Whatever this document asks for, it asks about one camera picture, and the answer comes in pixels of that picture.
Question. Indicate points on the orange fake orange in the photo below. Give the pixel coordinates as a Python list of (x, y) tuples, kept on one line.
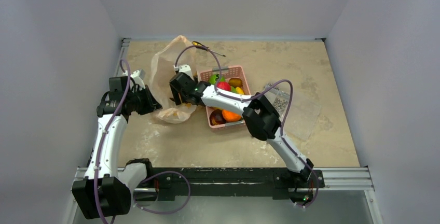
[(230, 116)]

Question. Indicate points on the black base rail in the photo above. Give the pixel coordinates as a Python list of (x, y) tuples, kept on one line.
[(277, 183)]

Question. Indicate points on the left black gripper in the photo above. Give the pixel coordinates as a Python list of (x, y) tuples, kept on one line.
[(152, 104)]

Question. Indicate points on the red fake tomato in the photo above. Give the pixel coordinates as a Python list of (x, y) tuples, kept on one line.
[(224, 86)]

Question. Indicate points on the green striped fake watermelon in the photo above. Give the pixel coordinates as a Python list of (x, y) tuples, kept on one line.
[(214, 78)]

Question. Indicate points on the yellow black screwdriver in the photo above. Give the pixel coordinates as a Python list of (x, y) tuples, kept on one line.
[(199, 45)]

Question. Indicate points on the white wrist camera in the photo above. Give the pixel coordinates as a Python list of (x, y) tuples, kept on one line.
[(136, 80), (185, 68)]

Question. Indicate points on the pink plastic basket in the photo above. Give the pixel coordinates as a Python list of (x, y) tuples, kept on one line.
[(220, 99)]

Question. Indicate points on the brown fake kiwi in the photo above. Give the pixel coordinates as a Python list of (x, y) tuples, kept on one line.
[(235, 82)]

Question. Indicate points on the translucent orange plastic bag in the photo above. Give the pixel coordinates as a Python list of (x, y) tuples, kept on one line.
[(161, 72)]

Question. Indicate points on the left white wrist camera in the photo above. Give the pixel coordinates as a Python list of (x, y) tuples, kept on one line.
[(136, 80)]

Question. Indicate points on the dark brown fake fruit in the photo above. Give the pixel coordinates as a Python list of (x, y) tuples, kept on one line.
[(216, 117)]

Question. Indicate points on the clear plastic screw box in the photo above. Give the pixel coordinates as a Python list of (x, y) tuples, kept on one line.
[(302, 114)]

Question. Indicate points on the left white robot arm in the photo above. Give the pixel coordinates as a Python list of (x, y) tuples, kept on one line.
[(105, 190)]

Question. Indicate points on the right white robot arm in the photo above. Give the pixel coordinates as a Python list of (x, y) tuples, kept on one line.
[(261, 118)]

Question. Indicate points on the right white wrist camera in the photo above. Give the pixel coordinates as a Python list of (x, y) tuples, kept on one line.
[(185, 68)]

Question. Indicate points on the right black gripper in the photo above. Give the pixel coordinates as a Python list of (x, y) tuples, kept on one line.
[(177, 92)]

